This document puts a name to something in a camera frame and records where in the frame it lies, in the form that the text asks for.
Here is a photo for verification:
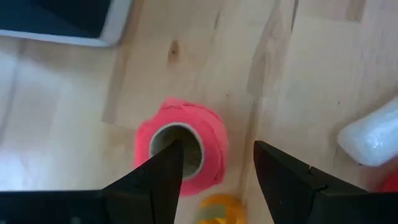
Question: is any small white bottle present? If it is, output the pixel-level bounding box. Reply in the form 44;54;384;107
337;98;398;167

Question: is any red object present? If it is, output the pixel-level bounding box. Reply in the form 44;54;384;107
374;172;398;194

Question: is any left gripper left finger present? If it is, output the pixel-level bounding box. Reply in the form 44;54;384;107
102;139;184;224

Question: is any pink cohesive bandage roll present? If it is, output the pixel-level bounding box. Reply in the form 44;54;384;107
134;96;230;197

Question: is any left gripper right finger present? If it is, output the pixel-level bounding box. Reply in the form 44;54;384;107
253;140;368;224

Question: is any navy white striped fabric basket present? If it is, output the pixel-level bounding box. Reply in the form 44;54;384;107
0;0;133;47

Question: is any orange pill bottle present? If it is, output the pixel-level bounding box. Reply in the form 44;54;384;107
195;193;248;224

